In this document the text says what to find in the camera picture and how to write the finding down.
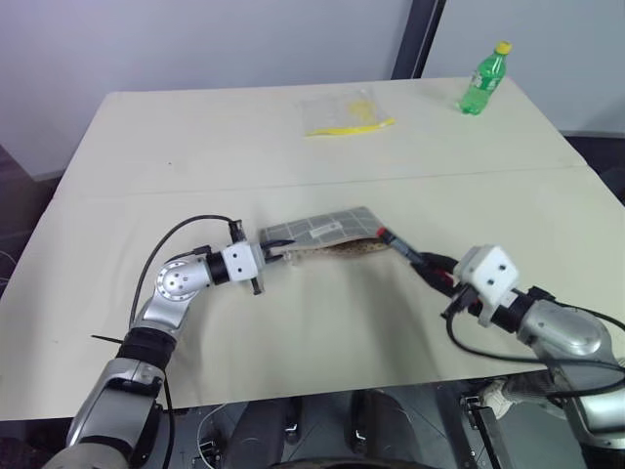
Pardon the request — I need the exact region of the green plastic bottle yellow cap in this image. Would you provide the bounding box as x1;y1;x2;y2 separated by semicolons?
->
457;40;514;117

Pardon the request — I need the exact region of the thin white cable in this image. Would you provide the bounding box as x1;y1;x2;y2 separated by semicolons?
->
193;404;226;469

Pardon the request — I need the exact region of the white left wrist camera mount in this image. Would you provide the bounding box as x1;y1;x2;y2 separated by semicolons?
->
219;242;266;284

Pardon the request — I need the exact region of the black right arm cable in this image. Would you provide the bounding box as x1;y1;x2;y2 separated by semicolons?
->
447;300;625;387

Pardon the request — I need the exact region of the dark wall pillar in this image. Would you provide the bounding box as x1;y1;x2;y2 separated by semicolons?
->
389;0;448;80

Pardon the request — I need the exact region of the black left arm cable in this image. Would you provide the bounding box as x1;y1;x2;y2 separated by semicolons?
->
130;213;245;329

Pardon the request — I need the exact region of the red marker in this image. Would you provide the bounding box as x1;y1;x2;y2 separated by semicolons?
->
377;226;455;287

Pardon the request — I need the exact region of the black metal frame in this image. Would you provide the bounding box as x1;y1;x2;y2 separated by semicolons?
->
460;394;517;469

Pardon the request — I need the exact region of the white grey padded object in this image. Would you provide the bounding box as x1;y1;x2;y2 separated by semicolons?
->
480;376;556;419

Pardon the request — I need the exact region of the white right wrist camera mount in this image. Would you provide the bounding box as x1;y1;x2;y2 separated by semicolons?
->
452;244;521;327

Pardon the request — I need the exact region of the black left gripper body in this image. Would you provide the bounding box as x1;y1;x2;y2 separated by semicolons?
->
250;242;271;298

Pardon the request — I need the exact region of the clear bag yellow zip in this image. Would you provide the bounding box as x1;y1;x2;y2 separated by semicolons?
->
297;87;397;139

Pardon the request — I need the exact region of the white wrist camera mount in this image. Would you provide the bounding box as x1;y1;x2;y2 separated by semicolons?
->
219;242;266;284
452;244;521;327

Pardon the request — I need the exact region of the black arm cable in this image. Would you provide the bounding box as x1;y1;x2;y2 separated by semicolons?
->
447;300;625;387
130;213;245;329

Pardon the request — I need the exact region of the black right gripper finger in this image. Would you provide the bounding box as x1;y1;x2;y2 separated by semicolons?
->
411;263;461;296
418;250;458;274

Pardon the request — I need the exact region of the grid pattern zip pouch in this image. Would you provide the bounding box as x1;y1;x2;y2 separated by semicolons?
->
258;206;393;269

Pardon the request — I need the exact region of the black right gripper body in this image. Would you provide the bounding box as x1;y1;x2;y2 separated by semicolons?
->
440;281;485;321

